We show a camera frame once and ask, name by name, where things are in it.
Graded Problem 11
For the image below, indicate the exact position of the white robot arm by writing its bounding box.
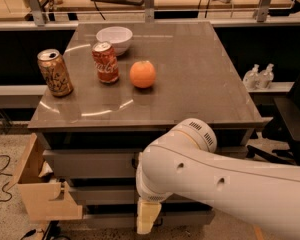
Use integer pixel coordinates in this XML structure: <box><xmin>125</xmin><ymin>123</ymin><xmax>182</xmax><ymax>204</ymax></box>
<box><xmin>136</xmin><ymin>118</ymin><xmax>300</xmax><ymax>240</ymax></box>

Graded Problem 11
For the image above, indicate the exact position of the gold soda can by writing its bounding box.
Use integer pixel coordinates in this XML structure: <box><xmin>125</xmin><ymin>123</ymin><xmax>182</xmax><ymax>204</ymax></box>
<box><xmin>37</xmin><ymin>49</ymin><xmax>73</xmax><ymax>97</ymax></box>

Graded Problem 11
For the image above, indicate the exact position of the clear sanitizer bottle left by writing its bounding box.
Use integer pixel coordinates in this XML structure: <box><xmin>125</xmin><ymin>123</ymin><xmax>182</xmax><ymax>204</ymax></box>
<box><xmin>243</xmin><ymin>64</ymin><xmax>259</xmax><ymax>90</ymax></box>

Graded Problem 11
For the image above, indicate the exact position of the orange fruit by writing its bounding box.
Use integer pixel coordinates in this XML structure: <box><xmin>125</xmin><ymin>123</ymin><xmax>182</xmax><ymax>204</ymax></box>
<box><xmin>129</xmin><ymin>61</ymin><xmax>156</xmax><ymax>88</ymax></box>

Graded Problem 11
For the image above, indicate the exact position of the black office chair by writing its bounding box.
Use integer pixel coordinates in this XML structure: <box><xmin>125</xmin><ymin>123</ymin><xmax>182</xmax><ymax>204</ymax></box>
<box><xmin>247</xmin><ymin>75</ymin><xmax>300</xmax><ymax>166</ymax></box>

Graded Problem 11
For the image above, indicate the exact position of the grey top drawer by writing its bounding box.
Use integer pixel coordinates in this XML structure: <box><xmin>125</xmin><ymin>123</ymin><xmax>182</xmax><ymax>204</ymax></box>
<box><xmin>43</xmin><ymin>149</ymin><xmax>139</xmax><ymax>179</ymax></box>

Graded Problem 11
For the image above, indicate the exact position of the red cola can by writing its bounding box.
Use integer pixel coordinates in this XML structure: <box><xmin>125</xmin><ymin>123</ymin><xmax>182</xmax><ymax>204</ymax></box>
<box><xmin>92</xmin><ymin>41</ymin><xmax>119</xmax><ymax>84</ymax></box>

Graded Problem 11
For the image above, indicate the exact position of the black floor cable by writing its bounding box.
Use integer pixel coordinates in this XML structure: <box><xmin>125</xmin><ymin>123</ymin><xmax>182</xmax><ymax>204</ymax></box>
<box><xmin>0</xmin><ymin>151</ymin><xmax>14</xmax><ymax>218</ymax></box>

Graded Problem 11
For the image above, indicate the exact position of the clear sanitizer bottle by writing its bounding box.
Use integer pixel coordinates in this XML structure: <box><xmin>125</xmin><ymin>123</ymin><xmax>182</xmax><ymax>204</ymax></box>
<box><xmin>257</xmin><ymin>64</ymin><xmax>274</xmax><ymax>89</ymax></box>
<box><xmin>243</xmin><ymin>64</ymin><xmax>259</xmax><ymax>90</ymax></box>

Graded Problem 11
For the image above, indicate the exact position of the crumpled paper in box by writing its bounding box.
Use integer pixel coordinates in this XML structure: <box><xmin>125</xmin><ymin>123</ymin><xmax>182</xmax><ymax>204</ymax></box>
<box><xmin>38</xmin><ymin>162</ymin><xmax>53</xmax><ymax>178</ymax></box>

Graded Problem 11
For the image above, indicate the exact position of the clear sanitizer bottle right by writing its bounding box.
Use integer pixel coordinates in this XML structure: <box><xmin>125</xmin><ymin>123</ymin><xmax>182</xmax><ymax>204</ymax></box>
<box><xmin>257</xmin><ymin>64</ymin><xmax>274</xmax><ymax>89</ymax></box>

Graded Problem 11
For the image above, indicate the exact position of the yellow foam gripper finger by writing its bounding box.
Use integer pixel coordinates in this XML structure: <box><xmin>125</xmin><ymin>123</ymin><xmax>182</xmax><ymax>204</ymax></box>
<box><xmin>136</xmin><ymin>198</ymin><xmax>161</xmax><ymax>235</ymax></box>

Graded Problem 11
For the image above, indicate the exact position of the cardboard box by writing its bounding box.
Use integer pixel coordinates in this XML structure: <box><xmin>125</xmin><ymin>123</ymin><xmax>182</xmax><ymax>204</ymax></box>
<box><xmin>8</xmin><ymin>134</ymin><xmax>83</xmax><ymax>221</ymax></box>

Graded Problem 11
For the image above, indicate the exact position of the grey drawer cabinet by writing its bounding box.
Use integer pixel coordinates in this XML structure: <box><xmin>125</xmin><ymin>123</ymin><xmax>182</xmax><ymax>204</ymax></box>
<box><xmin>29</xmin><ymin>22</ymin><xmax>262</xmax><ymax>216</ymax></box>

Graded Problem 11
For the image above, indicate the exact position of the white bowl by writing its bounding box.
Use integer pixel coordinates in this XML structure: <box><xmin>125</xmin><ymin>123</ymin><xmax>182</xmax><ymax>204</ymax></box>
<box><xmin>96</xmin><ymin>26</ymin><xmax>133</xmax><ymax>56</ymax></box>

